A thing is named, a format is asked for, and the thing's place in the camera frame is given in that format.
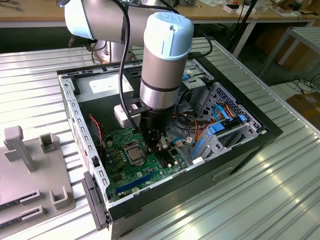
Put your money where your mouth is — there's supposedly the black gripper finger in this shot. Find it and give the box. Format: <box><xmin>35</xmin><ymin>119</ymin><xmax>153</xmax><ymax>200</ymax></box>
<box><xmin>144</xmin><ymin>129</ymin><xmax>161</xmax><ymax>155</ymax></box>

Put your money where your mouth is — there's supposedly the silver CPU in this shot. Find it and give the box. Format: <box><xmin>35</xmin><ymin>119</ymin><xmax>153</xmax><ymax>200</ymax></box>
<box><xmin>129</xmin><ymin>147</ymin><xmax>145</xmax><ymax>162</ymax></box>

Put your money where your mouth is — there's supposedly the black RAM slot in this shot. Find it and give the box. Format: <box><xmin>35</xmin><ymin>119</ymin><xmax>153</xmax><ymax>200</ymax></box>
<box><xmin>162</xmin><ymin>151</ymin><xmax>173</xmax><ymax>166</ymax></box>
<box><xmin>157</xmin><ymin>153</ymin><xmax>169</xmax><ymax>168</ymax></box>

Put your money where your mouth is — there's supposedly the green motherboard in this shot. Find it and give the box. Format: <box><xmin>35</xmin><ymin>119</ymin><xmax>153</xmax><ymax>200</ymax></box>
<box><xmin>101</xmin><ymin>127</ymin><xmax>191</xmax><ymax>201</ymax></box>

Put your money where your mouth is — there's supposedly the blue expansion slot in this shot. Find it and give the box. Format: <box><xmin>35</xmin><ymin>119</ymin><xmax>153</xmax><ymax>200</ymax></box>
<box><xmin>115</xmin><ymin>169</ymin><xmax>159</xmax><ymax>194</ymax></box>

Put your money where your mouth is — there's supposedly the blue plastic latch strip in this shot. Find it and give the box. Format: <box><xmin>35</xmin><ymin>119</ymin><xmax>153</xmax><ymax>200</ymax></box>
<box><xmin>190</xmin><ymin>136</ymin><xmax>206</xmax><ymax>160</ymax></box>

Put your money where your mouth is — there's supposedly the grey power supply unit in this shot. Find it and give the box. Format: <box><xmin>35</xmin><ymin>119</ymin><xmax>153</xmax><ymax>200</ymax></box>
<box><xmin>73</xmin><ymin>72</ymin><xmax>141</xmax><ymax>132</ymax></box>

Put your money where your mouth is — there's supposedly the grey metal disk bay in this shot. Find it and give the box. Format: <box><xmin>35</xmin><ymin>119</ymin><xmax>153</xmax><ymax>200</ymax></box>
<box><xmin>191</xmin><ymin>121</ymin><xmax>265</xmax><ymax>163</ymax></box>
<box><xmin>178</xmin><ymin>58</ymin><xmax>217</xmax><ymax>118</ymax></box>

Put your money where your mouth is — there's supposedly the black open PC case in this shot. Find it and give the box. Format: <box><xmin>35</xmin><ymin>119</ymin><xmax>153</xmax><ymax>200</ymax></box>
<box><xmin>56</xmin><ymin>53</ymin><xmax>285</xmax><ymax>240</ymax></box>

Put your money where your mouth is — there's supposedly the grey parts rack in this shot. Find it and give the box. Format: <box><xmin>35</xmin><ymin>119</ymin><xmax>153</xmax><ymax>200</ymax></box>
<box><xmin>0</xmin><ymin>126</ymin><xmax>77</xmax><ymax>223</ymax></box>

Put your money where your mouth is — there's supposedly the white flat box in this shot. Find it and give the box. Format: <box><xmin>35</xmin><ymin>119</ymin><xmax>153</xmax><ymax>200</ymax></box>
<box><xmin>223</xmin><ymin>3</ymin><xmax>256</xmax><ymax>15</ymax></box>

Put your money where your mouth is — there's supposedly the brown cardboard box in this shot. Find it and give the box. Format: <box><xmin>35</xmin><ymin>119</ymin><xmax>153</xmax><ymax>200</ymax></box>
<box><xmin>254</xmin><ymin>24</ymin><xmax>320</xmax><ymax>73</ymax></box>
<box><xmin>285</xmin><ymin>91</ymin><xmax>320</xmax><ymax>127</ymax></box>

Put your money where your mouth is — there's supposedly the long wooden desk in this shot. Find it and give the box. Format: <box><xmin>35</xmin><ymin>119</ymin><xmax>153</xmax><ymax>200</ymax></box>
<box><xmin>0</xmin><ymin>0</ymin><xmax>320</xmax><ymax>60</ymax></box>

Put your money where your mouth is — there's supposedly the dark RAM stick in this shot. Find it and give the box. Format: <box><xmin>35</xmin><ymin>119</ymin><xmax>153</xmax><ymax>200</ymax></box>
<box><xmin>0</xmin><ymin>197</ymin><xmax>23</xmax><ymax>210</ymax></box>

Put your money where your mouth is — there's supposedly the brown flat cardboard piece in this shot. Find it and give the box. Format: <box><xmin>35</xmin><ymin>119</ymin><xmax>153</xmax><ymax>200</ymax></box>
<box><xmin>268</xmin><ymin>2</ymin><xmax>301</xmax><ymax>18</ymax></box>

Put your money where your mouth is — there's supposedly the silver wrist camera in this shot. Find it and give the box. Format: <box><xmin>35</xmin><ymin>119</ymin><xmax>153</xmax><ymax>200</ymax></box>
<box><xmin>159</xmin><ymin>135</ymin><xmax>175</xmax><ymax>152</ymax></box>

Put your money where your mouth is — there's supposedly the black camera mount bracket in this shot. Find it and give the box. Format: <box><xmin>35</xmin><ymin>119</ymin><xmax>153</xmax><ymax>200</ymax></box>
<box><xmin>126</xmin><ymin>97</ymin><xmax>152</xmax><ymax>117</ymax></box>

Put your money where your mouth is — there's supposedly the orange yellow wire bundle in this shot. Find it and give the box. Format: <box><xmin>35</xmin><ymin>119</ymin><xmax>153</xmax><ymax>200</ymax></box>
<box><xmin>172</xmin><ymin>113</ymin><xmax>218</xmax><ymax>146</ymax></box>

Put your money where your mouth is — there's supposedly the red black twisted wire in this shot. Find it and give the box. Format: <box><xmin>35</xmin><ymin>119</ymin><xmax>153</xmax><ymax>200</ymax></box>
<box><xmin>87</xmin><ymin>114</ymin><xmax>105</xmax><ymax>156</ymax></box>

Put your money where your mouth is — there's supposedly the blue flat wire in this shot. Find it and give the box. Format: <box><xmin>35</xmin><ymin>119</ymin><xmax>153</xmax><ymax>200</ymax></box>
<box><xmin>211</xmin><ymin>104</ymin><xmax>232</xmax><ymax>123</ymax></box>

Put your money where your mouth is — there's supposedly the orange flat wire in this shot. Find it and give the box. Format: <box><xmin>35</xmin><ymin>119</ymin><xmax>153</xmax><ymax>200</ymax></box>
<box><xmin>222</xmin><ymin>103</ymin><xmax>236</xmax><ymax>118</ymax></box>

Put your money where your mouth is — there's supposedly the grey plastic case handle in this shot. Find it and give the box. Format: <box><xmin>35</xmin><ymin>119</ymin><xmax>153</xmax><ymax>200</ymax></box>
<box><xmin>82</xmin><ymin>171</ymin><xmax>111</xmax><ymax>231</ymax></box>

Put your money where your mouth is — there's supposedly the brown square base plate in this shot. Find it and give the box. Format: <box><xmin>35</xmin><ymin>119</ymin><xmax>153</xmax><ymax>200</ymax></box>
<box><xmin>92</xmin><ymin>43</ymin><xmax>138</xmax><ymax>65</ymax></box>

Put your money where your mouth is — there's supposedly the black plastic case bracket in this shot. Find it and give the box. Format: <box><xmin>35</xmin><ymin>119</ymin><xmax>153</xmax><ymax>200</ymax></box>
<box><xmin>71</xmin><ymin>77</ymin><xmax>81</xmax><ymax>96</ymax></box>

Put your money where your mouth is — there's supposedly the grey metal frame table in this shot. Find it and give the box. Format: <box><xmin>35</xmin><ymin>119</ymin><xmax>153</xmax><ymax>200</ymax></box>
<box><xmin>258</xmin><ymin>26</ymin><xmax>320</xmax><ymax>81</ymax></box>

